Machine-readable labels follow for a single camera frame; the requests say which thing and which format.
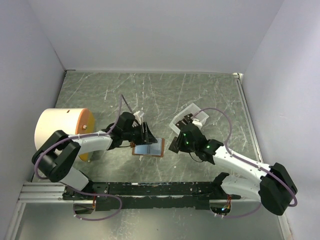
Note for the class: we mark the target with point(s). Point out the aluminium right side rail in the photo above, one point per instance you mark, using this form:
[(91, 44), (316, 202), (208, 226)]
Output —
[(248, 149)]

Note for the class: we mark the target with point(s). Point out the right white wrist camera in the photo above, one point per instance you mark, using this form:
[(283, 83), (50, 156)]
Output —
[(197, 123)]

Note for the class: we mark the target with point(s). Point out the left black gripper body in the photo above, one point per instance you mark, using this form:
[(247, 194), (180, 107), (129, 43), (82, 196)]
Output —
[(135, 134)]

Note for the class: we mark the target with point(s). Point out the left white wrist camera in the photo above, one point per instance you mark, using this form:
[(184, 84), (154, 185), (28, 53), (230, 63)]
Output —
[(139, 116)]

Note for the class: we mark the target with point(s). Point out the white orange cylinder drum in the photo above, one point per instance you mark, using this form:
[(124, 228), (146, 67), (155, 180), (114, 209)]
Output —
[(70, 120)]

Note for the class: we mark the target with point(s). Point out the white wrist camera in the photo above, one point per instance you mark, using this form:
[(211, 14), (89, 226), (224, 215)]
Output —
[(139, 116), (197, 123)]

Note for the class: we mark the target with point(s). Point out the aluminium front rail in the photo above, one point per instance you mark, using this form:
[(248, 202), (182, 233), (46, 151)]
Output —
[(47, 192)]

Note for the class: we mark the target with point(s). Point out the brown leather card holder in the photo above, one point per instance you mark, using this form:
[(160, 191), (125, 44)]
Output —
[(155, 149)]

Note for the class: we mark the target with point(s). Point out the white card tray box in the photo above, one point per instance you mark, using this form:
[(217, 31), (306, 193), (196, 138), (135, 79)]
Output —
[(192, 108)]

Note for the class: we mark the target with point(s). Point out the aluminium rail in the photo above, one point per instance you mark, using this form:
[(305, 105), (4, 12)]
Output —
[(47, 192), (248, 149)]

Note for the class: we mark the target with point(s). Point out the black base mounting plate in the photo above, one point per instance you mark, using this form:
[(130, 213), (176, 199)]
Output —
[(149, 195)]

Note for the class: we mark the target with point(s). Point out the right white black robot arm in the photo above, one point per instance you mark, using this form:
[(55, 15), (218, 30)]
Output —
[(270, 184)]

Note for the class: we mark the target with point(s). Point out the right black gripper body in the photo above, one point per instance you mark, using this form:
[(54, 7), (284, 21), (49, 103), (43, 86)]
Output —
[(185, 146)]

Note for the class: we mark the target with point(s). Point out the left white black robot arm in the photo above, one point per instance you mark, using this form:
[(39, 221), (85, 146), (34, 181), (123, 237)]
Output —
[(55, 158)]

